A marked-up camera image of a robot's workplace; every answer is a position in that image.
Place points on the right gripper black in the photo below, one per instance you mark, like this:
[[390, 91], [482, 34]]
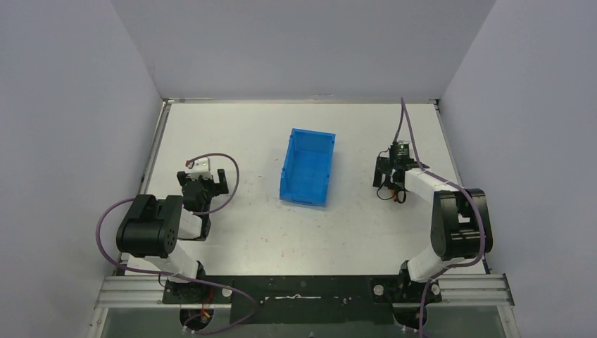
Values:
[[386, 166]]

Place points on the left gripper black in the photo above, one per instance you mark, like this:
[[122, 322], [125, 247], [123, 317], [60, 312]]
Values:
[[213, 185]]

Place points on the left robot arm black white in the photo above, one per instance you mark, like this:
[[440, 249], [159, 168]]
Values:
[[153, 228]]

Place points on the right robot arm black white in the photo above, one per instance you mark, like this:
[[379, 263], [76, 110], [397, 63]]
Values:
[[460, 230]]

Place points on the blue plastic bin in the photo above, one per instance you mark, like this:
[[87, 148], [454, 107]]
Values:
[[307, 168]]

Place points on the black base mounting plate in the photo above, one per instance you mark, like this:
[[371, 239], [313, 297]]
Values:
[[309, 299]]

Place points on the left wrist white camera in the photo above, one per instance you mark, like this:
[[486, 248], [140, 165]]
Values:
[[199, 169]]

